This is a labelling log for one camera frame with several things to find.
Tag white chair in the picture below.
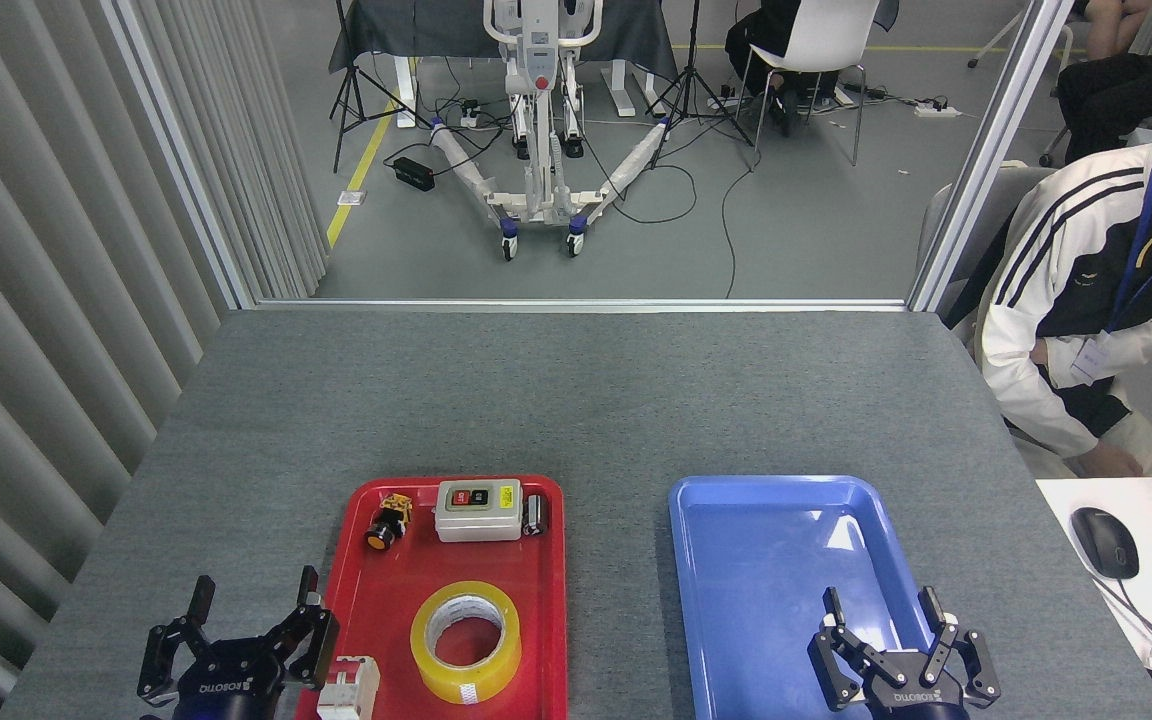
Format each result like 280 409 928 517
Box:
736 0 882 167

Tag white wheeled stand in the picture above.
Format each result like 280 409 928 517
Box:
428 0 677 263

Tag black computer mouse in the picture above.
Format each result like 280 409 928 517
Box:
1070 507 1141 581

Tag grey ribbed partition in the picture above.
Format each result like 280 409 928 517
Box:
0 0 332 720

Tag orange push button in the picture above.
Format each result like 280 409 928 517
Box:
366 492 414 551

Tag black floor cable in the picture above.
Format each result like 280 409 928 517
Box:
586 160 762 299

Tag white name badge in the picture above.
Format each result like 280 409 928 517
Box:
1070 330 1115 386

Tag person in white black jacket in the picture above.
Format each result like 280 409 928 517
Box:
976 125 1152 479

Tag white switch box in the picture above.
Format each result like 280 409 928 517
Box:
434 479 524 543

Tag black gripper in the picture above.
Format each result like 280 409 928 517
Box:
137 566 341 720
809 586 1001 720

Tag table with black cloth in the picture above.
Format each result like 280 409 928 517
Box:
328 0 679 129

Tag blue plastic tray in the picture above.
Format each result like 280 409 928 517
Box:
668 475 962 720

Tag red plastic tray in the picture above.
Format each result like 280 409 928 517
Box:
296 475 569 720

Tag person in black trousers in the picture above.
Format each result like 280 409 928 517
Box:
1056 0 1152 166

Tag silver frame post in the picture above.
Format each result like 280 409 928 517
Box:
906 0 1077 313
101 0 257 311

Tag yellow tape roll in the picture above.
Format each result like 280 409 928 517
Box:
410 580 522 705

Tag white red terminal block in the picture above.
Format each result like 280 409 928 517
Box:
316 655 381 720

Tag silver frame rail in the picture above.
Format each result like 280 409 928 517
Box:
256 297 909 313

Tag grey chair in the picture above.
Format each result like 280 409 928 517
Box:
916 165 1057 321

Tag person's hand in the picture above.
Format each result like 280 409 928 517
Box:
1076 440 1145 479

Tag person seated on white chair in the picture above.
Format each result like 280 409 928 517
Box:
724 0 902 136

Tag black tripod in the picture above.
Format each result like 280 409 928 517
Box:
646 0 757 171
329 0 434 174

